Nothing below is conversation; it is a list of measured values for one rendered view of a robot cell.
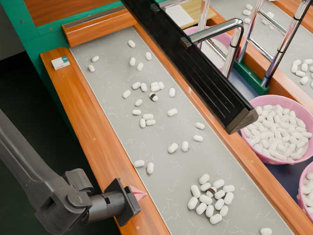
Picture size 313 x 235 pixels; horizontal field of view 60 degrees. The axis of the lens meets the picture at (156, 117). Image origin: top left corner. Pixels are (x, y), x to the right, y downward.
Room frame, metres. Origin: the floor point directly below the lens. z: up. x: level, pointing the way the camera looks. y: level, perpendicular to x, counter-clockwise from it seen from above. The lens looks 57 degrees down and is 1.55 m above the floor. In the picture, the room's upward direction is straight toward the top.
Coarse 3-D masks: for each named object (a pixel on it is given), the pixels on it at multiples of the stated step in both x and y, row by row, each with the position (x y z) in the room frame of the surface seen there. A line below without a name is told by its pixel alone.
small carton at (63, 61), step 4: (64, 56) 0.79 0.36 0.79; (52, 60) 0.77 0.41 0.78; (56, 60) 0.77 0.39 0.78; (60, 60) 0.77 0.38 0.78; (64, 60) 0.77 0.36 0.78; (56, 64) 0.74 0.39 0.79; (60, 64) 0.75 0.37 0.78; (64, 64) 0.75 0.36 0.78; (68, 64) 0.76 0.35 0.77; (56, 68) 0.74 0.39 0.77
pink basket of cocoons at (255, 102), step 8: (264, 96) 0.60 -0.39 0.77; (272, 96) 0.60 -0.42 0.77; (280, 96) 0.60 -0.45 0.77; (256, 104) 0.59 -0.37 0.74; (280, 104) 0.59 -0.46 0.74; (296, 104) 0.57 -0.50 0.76; (296, 112) 0.55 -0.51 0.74; (304, 112) 0.54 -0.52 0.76; (304, 120) 0.52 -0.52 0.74; (312, 120) 0.50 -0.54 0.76; (312, 128) 0.48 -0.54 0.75; (312, 136) 0.45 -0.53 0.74; (248, 144) 0.41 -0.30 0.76; (312, 144) 0.42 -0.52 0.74; (256, 152) 0.39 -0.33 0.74; (312, 152) 0.38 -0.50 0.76; (264, 160) 0.38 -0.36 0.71; (272, 160) 0.35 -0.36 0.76; (280, 160) 0.35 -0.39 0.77; (296, 160) 0.37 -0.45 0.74; (304, 160) 0.35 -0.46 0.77
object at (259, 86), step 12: (264, 0) 0.82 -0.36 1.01; (312, 0) 0.69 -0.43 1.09; (264, 12) 0.81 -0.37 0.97; (300, 12) 0.69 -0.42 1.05; (252, 24) 0.82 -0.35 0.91; (276, 24) 0.75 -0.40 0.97; (288, 36) 0.69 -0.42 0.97; (240, 60) 0.82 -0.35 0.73; (276, 60) 0.69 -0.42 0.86; (240, 72) 0.79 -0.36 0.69; (252, 72) 0.77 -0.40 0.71; (252, 84) 0.72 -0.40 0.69; (264, 84) 0.69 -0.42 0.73
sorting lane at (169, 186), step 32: (128, 32) 0.99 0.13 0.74; (96, 64) 0.79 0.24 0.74; (128, 64) 0.79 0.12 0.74; (160, 64) 0.79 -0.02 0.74; (96, 96) 0.62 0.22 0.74; (128, 96) 0.62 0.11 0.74; (160, 96) 0.62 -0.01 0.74; (128, 128) 0.48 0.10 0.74; (160, 128) 0.48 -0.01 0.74; (192, 128) 0.48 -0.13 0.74; (160, 160) 0.36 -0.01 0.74; (192, 160) 0.36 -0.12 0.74; (224, 160) 0.36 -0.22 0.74; (160, 192) 0.26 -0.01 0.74; (256, 192) 0.26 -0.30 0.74; (192, 224) 0.17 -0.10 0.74; (224, 224) 0.17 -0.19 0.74; (256, 224) 0.17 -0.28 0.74
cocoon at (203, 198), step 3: (201, 195) 0.24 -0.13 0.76; (204, 195) 0.24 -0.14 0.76; (201, 198) 0.24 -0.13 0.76; (204, 198) 0.24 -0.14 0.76; (207, 198) 0.24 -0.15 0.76; (210, 198) 0.24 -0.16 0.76; (201, 201) 0.23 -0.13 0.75; (204, 201) 0.23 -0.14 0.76; (207, 201) 0.23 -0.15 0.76; (210, 201) 0.23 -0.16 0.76; (207, 204) 0.22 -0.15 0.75
